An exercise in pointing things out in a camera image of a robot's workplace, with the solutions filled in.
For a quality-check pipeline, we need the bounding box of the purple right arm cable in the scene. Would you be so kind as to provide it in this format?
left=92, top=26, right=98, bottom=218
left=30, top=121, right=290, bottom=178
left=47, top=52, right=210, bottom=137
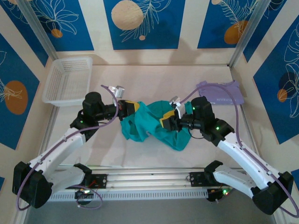
left=179, top=84, right=299, bottom=219

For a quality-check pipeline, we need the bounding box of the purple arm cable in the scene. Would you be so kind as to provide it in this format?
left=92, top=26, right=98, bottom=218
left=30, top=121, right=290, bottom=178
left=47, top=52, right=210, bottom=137
left=15, top=84, right=117, bottom=212
left=179, top=84, right=299, bottom=219

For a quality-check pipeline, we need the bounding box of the teal t-shirt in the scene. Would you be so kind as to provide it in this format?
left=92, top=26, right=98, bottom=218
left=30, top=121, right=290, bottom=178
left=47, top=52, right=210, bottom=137
left=120, top=100, right=192, bottom=152

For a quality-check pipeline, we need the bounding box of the white plastic basket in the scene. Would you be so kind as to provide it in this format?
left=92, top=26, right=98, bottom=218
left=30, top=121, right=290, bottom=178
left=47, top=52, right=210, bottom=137
left=41, top=56, right=93, bottom=107

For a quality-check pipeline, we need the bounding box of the white table cover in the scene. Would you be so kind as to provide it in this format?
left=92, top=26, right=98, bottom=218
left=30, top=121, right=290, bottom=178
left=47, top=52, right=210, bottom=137
left=44, top=64, right=260, bottom=168

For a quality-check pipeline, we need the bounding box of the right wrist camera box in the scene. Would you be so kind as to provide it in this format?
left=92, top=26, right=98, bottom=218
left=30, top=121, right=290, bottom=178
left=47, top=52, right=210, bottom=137
left=169, top=95, right=185, bottom=119

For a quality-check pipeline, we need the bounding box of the white slotted cable duct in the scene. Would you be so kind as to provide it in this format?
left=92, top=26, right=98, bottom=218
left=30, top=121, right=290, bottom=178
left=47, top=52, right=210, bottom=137
left=29, top=188, right=208, bottom=203

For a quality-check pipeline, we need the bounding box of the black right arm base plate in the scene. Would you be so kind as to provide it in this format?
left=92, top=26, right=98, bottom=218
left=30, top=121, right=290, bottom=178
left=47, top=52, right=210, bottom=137
left=189, top=171, right=233, bottom=187

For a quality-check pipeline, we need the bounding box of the aluminium mounting rail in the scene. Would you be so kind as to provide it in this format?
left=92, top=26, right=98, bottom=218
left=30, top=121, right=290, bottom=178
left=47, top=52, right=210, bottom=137
left=20, top=167, right=278, bottom=193

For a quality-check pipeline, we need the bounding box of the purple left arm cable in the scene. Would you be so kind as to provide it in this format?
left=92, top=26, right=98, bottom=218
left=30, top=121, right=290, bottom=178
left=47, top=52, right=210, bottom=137
left=15, top=84, right=117, bottom=212

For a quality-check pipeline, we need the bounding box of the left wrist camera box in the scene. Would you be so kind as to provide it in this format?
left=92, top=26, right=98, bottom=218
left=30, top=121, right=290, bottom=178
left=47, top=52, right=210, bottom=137
left=109, top=84, right=126, bottom=98

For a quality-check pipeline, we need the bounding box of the aluminium frame post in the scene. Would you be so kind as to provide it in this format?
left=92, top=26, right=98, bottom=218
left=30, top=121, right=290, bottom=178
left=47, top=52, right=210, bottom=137
left=228, top=0, right=269, bottom=68
left=17, top=0, right=59, bottom=66

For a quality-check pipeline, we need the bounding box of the folded lavender t-shirt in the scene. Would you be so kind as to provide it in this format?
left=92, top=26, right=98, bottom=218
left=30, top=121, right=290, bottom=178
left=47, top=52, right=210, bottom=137
left=196, top=80, right=245, bottom=105

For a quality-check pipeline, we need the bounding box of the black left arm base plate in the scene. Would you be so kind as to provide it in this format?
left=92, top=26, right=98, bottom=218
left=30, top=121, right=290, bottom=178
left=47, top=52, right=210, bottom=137
left=64, top=174, right=108, bottom=189

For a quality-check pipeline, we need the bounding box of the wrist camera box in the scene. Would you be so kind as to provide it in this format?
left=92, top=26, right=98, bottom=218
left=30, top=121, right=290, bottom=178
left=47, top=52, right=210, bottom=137
left=169, top=95, right=185, bottom=119
left=109, top=84, right=126, bottom=98

